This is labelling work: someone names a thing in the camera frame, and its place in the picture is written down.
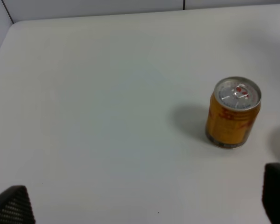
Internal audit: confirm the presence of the black carbon left gripper left finger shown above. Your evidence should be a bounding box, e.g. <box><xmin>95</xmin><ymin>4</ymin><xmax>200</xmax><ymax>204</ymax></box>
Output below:
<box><xmin>0</xmin><ymin>185</ymin><xmax>35</xmax><ymax>224</ymax></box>

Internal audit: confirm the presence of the gold red energy drink can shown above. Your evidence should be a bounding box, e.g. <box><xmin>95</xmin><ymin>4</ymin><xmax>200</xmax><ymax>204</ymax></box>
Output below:
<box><xmin>205</xmin><ymin>77</ymin><xmax>262</xmax><ymax>149</ymax></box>

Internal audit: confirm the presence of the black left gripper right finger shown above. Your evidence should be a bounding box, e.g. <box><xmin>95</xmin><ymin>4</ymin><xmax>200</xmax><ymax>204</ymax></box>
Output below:
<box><xmin>262</xmin><ymin>163</ymin><xmax>280</xmax><ymax>224</ymax></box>

